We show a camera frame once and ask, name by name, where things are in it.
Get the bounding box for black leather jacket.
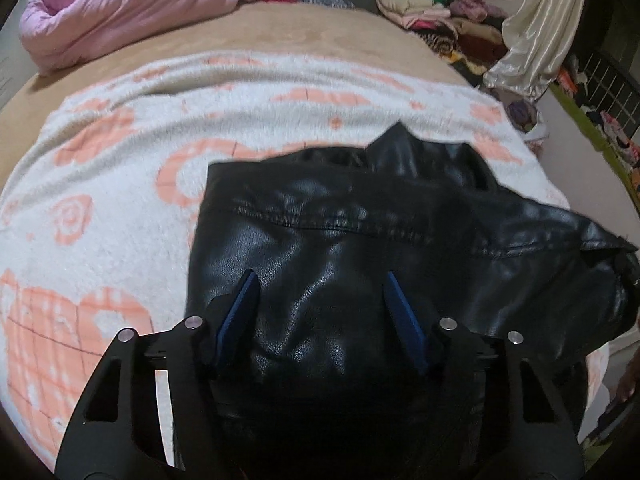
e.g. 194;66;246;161
186;124;639;479

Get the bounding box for pile of folded clothes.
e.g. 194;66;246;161
375;0;508;88

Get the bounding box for person's right hand thumb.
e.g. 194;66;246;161
616;353;640;402

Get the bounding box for white pink patterned blanket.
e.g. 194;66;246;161
0;50;609;470

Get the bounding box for floral laundry basket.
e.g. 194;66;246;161
489;88;549;158

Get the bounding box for green shelf with clutter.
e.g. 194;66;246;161
550;52;639;205

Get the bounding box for cream satin curtain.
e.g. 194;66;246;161
483;0;585;101

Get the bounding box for pink quilted duvet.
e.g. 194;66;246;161
18;0;241;75

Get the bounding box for beige bed cover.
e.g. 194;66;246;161
0;1;476;111

